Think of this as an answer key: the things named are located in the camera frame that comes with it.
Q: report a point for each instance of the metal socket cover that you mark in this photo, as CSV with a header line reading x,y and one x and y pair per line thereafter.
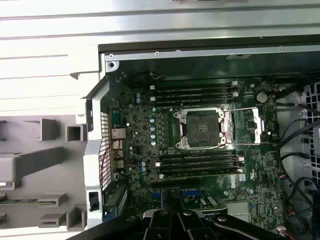
x,y
260,132

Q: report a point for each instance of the black RAM slot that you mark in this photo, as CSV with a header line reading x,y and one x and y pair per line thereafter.
x,y
195,101
200,156
200,166
195,91
200,171
195,86
195,96
200,161

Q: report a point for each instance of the black PC case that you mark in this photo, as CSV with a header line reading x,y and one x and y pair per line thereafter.
x,y
93,150

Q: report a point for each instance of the green RAM stick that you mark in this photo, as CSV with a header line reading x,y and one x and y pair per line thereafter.
x,y
20,200

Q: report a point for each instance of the perforated metal drive cage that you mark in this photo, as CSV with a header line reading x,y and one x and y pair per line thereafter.
x,y
312,100

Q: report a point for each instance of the round coin battery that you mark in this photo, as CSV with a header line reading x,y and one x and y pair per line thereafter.
x,y
261,96

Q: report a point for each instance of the green motherboard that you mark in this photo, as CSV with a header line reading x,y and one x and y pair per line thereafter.
x,y
140,120

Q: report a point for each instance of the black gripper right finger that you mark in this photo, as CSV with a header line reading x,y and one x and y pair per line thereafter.
x,y
197,225

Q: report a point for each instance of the grey parts rack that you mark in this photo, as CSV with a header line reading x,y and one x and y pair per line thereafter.
x,y
30,140

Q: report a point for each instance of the CPU socket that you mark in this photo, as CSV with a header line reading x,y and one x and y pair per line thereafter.
x,y
202,127

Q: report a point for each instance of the black expansion slot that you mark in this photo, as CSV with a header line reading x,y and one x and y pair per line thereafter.
x,y
175,183

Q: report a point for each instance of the silver chipset heatsink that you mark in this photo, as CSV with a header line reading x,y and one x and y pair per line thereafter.
x,y
237,208

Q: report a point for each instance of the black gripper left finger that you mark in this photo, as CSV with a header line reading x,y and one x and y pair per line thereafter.
x,y
162,225

